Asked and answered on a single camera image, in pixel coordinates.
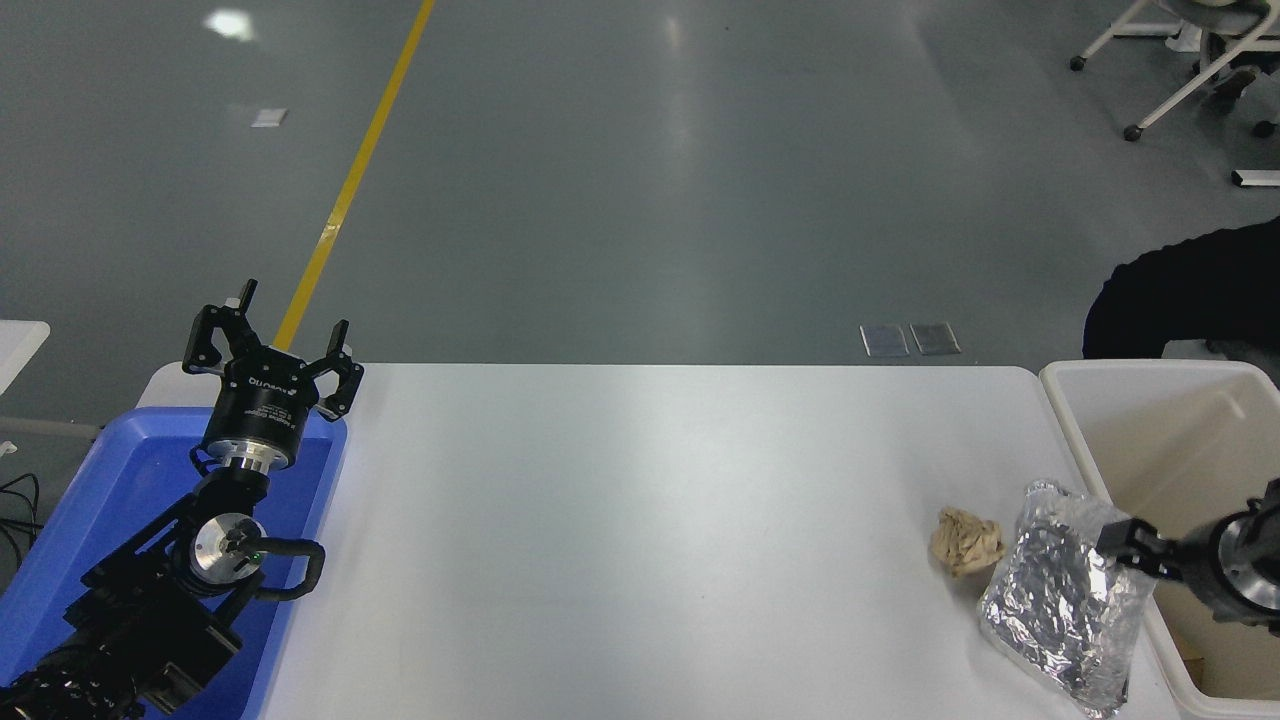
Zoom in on blue plastic tray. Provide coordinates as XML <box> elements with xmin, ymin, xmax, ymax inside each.
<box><xmin>0</xmin><ymin>405</ymin><xmax>349</xmax><ymax>720</ymax></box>

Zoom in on large pale plastic bin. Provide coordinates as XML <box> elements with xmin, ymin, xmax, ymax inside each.
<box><xmin>1040</xmin><ymin>360</ymin><xmax>1280</xmax><ymax>720</ymax></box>

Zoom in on small white side table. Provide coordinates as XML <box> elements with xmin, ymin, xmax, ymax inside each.
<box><xmin>0</xmin><ymin>318</ymin><xmax>101</xmax><ymax>441</ymax></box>

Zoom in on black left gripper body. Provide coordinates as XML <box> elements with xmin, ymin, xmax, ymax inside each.
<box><xmin>202</xmin><ymin>351</ymin><xmax>320</xmax><ymax>464</ymax></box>

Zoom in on white wheeled chair frame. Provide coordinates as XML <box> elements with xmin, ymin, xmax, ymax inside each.
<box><xmin>1068</xmin><ymin>0</ymin><xmax>1280</xmax><ymax>142</ymax></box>

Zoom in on crinkled silver foil plate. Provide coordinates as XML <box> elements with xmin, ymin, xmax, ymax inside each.
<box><xmin>978</xmin><ymin>480</ymin><xmax>1163</xmax><ymax>719</ymax></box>

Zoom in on crumpled tan paper ball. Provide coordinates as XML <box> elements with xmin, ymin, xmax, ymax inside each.
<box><xmin>930</xmin><ymin>507</ymin><xmax>1007</xmax><ymax>579</ymax></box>

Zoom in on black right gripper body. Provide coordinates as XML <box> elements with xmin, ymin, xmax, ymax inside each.
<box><xmin>1174</xmin><ymin>504</ymin><xmax>1262</xmax><ymax>624</ymax></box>

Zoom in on black cables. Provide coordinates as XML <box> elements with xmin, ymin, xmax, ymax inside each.
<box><xmin>0</xmin><ymin>473</ymin><xmax>43</xmax><ymax>563</ymax></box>

